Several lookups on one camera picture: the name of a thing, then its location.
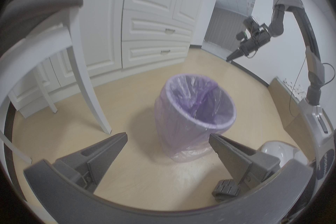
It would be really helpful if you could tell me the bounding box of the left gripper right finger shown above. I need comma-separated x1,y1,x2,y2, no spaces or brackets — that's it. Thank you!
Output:
209,134,281,191

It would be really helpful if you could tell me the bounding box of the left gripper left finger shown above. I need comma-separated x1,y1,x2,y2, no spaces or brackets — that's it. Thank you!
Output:
52,132,128,193

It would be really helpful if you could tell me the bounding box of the purple plastic bag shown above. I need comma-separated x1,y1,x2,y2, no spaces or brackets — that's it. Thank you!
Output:
154,74,237,163

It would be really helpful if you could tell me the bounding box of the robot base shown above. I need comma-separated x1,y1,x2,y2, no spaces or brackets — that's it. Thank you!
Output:
212,98,336,202

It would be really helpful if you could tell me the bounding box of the white trash bin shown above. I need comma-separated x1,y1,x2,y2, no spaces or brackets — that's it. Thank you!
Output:
155,75,237,158

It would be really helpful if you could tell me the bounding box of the grey curtain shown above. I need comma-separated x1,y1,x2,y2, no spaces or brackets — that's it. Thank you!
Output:
205,6,250,58

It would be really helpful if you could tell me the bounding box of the grey seat white chair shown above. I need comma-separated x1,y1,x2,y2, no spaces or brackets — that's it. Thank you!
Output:
0,0,113,164

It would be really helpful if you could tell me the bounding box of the thin black cable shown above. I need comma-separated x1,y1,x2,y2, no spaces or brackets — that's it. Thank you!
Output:
289,54,336,113

